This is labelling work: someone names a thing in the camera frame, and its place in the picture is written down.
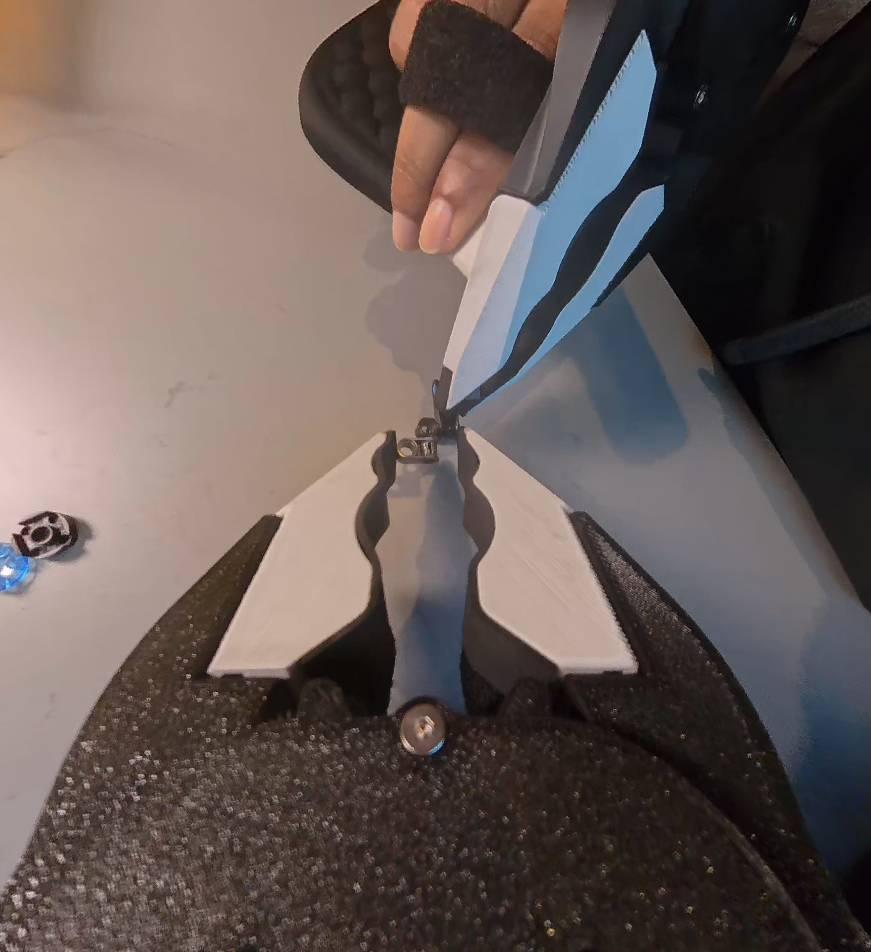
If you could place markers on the small grey connector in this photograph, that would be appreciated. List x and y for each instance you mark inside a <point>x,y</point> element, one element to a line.
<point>413,450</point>

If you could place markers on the person's right hand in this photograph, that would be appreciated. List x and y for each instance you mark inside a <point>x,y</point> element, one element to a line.
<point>435,186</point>

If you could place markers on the person's black hoodie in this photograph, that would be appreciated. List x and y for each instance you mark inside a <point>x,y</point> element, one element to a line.
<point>814,297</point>

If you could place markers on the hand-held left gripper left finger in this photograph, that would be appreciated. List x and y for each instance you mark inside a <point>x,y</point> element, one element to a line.
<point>294,595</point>

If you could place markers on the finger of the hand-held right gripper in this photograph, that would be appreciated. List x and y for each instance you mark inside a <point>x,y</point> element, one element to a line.
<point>591,163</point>
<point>628,223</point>

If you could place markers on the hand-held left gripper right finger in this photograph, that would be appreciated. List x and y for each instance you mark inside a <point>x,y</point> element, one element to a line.
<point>547,595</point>

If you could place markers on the grey desk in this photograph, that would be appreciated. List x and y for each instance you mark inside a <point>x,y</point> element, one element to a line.
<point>182,297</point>

